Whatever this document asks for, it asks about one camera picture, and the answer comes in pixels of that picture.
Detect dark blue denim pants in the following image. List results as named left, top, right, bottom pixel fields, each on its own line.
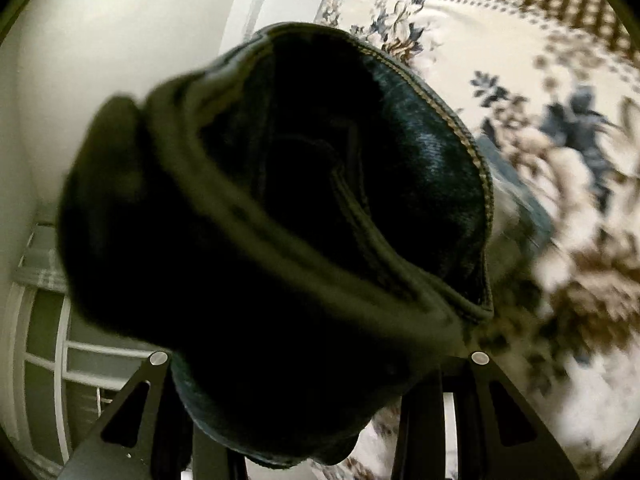
left=58, top=23, right=553, bottom=469

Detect white shelf rack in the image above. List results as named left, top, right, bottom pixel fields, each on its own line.
left=1, top=222, right=154, bottom=478

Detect green plaid folded cloth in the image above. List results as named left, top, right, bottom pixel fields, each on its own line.
left=13, top=248, right=68, bottom=294

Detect white floral bed blanket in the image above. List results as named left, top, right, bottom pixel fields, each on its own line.
left=318, top=0, right=639, bottom=479

